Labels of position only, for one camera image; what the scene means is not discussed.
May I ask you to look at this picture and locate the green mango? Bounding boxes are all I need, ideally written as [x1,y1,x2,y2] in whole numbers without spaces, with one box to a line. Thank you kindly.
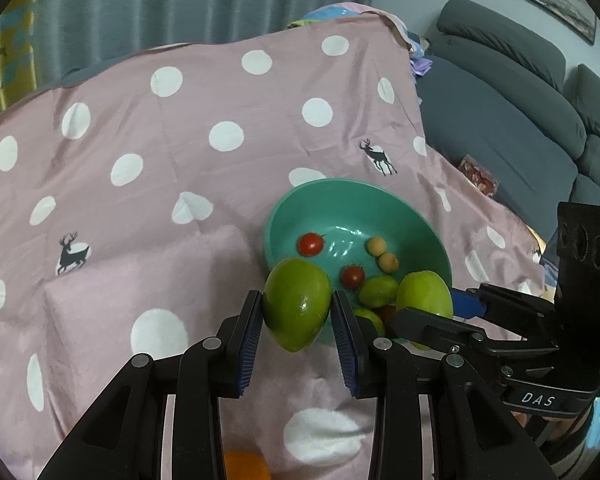
[396,270,454,321]
[263,258,332,353]

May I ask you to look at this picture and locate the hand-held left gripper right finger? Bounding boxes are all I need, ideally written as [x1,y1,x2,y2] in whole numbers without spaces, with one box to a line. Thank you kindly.
[330,290,566,480]

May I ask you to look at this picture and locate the red tomato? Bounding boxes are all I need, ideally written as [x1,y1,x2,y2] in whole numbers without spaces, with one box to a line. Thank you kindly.
[298,232,326,257]
[340,265,366,289]

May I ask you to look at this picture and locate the large orange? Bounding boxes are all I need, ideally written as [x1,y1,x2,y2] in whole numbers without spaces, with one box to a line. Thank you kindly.
[224,450,272,480]

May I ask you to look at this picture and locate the pink polka dot blanket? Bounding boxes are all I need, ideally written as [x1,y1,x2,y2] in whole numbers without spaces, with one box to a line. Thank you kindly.
[0,7,556,480]

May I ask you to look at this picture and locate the green lime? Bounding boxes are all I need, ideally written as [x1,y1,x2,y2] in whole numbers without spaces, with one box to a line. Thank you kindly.
[357,276,401,309]

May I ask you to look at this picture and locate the grey sofa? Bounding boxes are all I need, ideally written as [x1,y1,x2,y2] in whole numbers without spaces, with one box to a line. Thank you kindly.
[415,0,600,256]

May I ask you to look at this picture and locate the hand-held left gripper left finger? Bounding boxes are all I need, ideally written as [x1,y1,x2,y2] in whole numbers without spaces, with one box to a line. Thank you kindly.
[37,290,265,480]

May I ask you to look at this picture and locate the person's right hand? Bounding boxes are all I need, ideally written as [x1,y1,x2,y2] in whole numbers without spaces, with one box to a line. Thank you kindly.
[512,407,593,461]

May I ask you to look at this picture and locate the green plastic bowl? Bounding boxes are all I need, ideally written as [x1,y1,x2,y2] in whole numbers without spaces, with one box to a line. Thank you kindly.
[264,178,453,346]

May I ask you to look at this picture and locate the small green fruit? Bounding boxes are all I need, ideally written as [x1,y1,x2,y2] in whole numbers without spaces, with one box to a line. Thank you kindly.
[352,307,386,336]

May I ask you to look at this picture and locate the colourful pastel cloth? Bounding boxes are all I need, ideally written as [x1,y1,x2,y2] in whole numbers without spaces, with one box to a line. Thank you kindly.
[287,2,436,78]

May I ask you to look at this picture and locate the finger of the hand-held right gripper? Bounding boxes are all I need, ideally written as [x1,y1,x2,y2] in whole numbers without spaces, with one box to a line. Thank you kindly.
[389,306,556,381]
[450,282,558,331]

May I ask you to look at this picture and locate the yellow patterned curtain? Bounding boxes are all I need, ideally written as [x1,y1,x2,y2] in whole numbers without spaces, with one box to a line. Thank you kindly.
[0,0,43,116]

